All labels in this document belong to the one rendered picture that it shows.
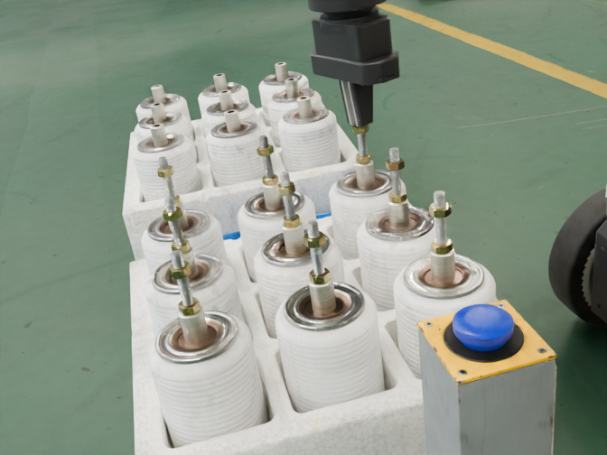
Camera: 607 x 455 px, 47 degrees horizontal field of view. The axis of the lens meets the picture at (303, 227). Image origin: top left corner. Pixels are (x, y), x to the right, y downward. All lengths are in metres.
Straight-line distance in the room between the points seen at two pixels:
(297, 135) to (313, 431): 0.59
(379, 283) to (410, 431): 0.18
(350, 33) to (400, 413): 0.39
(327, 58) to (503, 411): 0.47
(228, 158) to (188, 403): 0.55
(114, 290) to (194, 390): 0.66
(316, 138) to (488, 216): 0.38
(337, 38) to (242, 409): 0.41
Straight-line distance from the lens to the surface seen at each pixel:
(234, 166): 1.10
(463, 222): 1.30
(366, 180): 0.86
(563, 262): 0.95
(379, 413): 0.64
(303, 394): 0.66
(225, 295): 0.72
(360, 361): 0.64
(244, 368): 0.63
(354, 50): 0.77
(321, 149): 1.12
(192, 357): 0.62
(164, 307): 0.72
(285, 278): 0.71
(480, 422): 0.49
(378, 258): 0.75
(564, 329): 1.04
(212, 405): 0.63
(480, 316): 0.49
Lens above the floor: 0.62
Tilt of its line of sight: 28 degrees down
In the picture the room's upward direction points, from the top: 9 degrees counter-clockwise
